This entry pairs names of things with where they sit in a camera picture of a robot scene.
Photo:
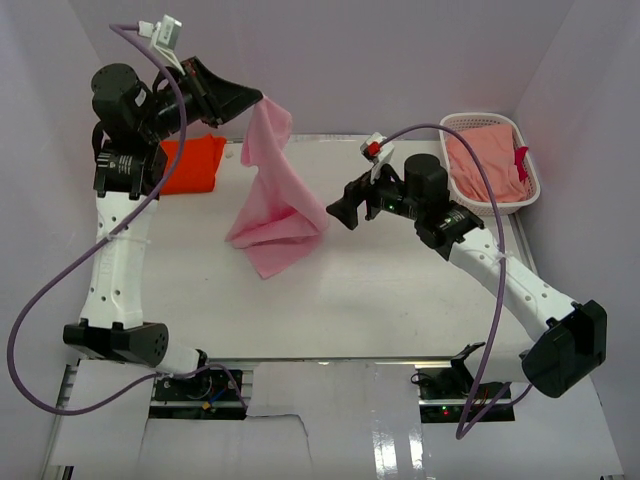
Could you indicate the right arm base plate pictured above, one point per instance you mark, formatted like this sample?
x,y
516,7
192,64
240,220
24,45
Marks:
x,y
442,398

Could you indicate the white plastic basket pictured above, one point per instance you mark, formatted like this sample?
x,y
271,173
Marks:
x,y
470,120

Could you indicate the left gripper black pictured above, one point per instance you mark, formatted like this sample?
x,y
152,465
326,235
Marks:
x,y
218,100

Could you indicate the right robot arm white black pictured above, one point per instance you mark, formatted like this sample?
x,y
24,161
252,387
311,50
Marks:
x,y
569,338

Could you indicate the folded orange t shirt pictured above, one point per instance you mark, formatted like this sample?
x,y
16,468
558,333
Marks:
x,y
196,172

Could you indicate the pink t shirt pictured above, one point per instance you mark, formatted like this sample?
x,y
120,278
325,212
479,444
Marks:
x,y
281,220

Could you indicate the aluminium frame rail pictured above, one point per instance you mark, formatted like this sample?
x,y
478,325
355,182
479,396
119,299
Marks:
x,y
50,471

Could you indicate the peach t shirt in basket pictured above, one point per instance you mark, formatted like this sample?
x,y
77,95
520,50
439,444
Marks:
x,y
494,148

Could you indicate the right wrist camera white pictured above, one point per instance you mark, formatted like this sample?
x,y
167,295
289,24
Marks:
x,y
378,152

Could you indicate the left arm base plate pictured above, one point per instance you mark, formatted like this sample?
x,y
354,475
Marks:
x,y
210,396

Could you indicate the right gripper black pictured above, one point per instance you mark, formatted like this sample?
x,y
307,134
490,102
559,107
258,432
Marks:
x,y
357,192

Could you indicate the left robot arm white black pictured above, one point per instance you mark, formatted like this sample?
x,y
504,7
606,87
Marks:
x,y
133,121

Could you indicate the magenta cloth in basket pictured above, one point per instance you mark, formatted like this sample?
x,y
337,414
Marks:
x,y
519,161

